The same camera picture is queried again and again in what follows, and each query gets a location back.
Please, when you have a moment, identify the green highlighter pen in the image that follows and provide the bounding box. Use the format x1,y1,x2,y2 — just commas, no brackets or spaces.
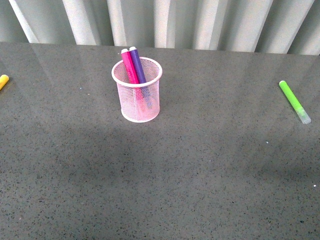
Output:
278,80,311,125

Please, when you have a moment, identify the yellow highlighter pen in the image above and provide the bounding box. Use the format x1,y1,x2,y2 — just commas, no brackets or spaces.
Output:
0,74,10,90

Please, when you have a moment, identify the grey pleated curtain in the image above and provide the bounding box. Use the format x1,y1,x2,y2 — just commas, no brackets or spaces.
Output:
0,0,320,55

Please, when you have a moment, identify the purple highlighter pen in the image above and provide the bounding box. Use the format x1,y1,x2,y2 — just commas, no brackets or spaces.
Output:
129,46,152,109

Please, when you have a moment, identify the pink highlighter pen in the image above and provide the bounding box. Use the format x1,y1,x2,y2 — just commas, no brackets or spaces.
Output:
121,48,145,112

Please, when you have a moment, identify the pink mesh pen cup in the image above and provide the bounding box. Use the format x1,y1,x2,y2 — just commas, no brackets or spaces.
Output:
111,57,163,123

